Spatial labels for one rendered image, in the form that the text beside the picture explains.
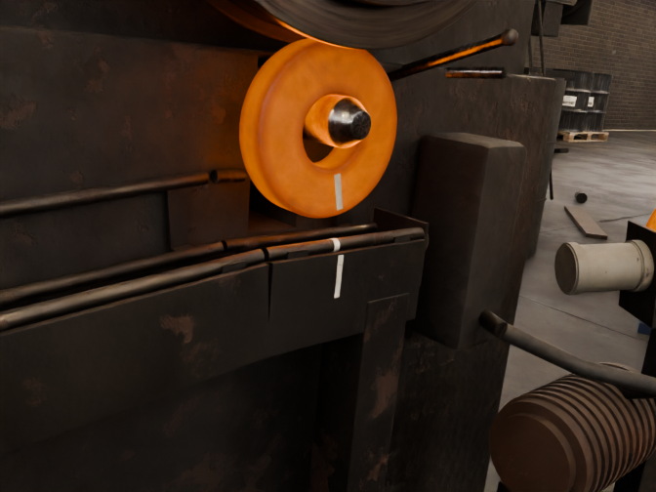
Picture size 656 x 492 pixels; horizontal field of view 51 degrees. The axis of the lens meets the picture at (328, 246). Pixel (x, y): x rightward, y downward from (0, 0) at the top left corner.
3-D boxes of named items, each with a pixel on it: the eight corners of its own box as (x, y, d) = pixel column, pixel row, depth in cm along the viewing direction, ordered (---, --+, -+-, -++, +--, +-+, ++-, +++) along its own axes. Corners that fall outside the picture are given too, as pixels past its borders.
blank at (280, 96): (225, 51, 55) (248, 53, 52) (370, 27, 63) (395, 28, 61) (249, 230, 61) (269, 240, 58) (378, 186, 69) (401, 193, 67)
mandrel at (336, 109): (226, 125, 68) (226, 80, 67) (262, 124, 71) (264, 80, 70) (340, 153, 56) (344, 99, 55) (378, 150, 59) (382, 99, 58)
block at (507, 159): (389, 324, 85) (414, 130, 78) (431, 312, 90) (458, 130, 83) (457, 356, 77) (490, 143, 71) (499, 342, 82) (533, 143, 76)
